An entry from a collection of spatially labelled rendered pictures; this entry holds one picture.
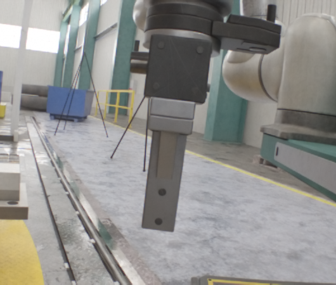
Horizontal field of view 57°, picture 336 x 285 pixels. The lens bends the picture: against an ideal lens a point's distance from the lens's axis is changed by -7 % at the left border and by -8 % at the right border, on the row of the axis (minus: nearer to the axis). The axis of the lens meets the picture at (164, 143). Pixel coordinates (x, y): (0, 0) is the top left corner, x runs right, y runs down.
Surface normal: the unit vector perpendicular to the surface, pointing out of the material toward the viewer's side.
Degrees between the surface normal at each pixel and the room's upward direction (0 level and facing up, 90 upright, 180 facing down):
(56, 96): 90
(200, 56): 90
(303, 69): 90
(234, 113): 90
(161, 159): 120
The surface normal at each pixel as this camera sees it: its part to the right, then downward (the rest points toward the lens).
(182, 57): -0.04, 0.11
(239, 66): -0.91, -0.09
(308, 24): -0.59, -0.40
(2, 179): 0.44, -0.17
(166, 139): -0.09, 0.59
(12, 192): 0.43, 0.15
